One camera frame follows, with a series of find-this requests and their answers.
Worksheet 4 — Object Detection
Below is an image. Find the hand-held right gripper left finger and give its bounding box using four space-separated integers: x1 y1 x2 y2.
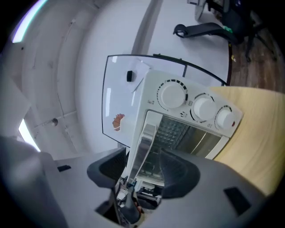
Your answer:
86 147 128 190

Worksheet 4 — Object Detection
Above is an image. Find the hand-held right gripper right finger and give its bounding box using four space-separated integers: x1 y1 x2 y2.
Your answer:
159 148 201 200

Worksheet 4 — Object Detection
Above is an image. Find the white plastic tray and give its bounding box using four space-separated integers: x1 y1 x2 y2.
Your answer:
126 69 244 185

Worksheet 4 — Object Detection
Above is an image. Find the large white oven knob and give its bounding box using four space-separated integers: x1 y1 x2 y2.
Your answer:
160 83 186 109

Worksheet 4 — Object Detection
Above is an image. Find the whiteboard on black stand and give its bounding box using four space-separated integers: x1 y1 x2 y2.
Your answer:
101 53 228 149

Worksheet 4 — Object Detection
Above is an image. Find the long ceiling light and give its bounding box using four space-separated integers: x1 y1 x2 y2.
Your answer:
12 0 49 44
18 117 41 152

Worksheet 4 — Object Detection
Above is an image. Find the wooden desk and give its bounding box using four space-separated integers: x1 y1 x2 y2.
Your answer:
209 85 285 197

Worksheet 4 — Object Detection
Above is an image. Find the white paper sheet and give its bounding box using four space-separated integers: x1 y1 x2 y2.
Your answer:
130 57 155 94

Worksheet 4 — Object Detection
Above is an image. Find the black office chair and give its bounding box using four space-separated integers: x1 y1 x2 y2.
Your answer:
173 4 279 63

